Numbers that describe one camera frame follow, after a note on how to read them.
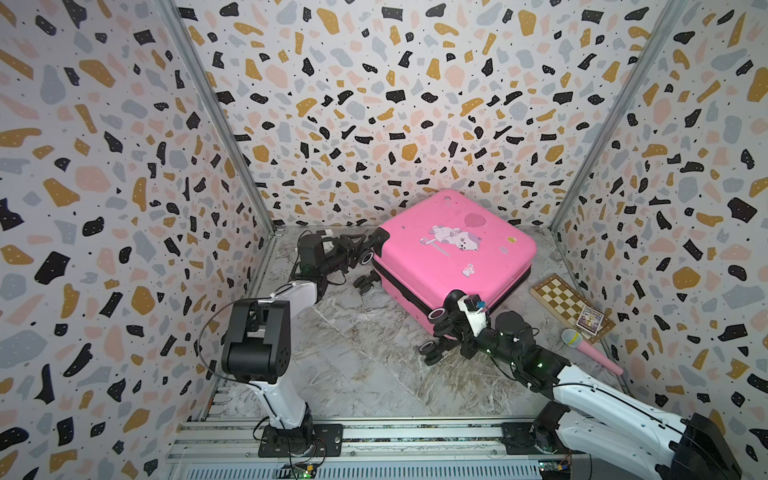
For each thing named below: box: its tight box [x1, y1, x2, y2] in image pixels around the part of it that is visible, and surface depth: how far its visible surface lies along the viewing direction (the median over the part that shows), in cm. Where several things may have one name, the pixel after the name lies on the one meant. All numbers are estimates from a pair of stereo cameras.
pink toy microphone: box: [561, 328, 624, 376], surface depth 90 cm
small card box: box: [576, 305, 605, 339], surface depth 93 cm
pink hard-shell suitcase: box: [372, 190, 538, 335], surface depth 87 cm
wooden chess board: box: [529, 273, 617, 344], surface depth 100 cm
